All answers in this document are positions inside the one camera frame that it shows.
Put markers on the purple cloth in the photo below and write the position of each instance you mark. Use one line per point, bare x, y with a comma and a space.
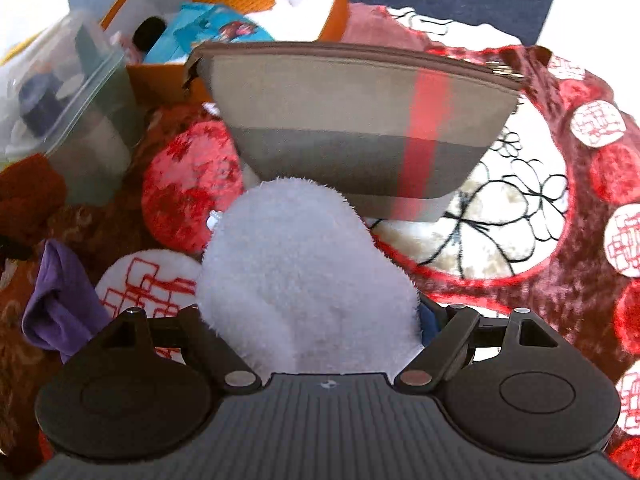
60, 300

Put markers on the red floral printed blanket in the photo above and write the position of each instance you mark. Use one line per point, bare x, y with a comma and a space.
550, 210

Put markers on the clear plastic storage box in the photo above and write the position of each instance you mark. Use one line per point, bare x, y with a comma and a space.
95, 110

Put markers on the dark red fuzzy cloth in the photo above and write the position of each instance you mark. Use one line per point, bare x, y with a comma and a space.
30, 195

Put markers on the brown striped zipper pouch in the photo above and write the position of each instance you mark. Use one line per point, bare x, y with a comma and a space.
325, 110

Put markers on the blue cartoon print packet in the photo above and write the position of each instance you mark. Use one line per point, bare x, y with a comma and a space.
225, 30

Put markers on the orange cardboard box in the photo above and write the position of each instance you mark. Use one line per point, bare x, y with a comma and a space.
150, 82

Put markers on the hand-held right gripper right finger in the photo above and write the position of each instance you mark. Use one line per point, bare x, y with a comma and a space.
428, 325

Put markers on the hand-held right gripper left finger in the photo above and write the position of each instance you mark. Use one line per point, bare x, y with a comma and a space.
200, 330

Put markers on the white plush toy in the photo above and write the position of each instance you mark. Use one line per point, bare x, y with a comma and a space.
300, 280

